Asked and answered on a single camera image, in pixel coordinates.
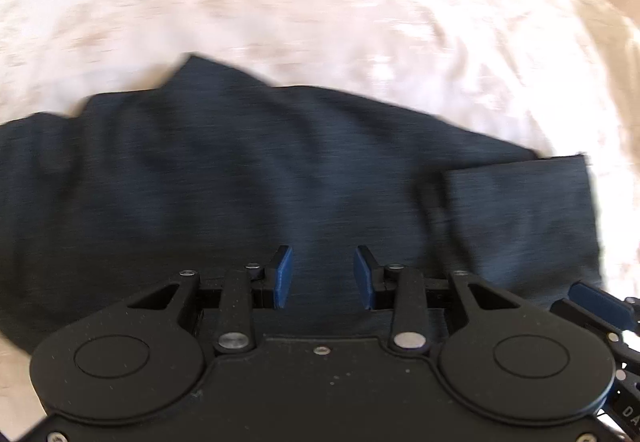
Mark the dark grey pants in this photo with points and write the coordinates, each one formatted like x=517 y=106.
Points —
x=250 y=172

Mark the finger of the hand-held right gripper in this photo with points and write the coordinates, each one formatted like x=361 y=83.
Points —
x=597 y=302

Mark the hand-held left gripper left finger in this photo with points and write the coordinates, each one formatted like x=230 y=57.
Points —
x=283 y=278

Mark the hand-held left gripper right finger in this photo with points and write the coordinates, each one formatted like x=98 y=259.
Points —
x=363 y=278

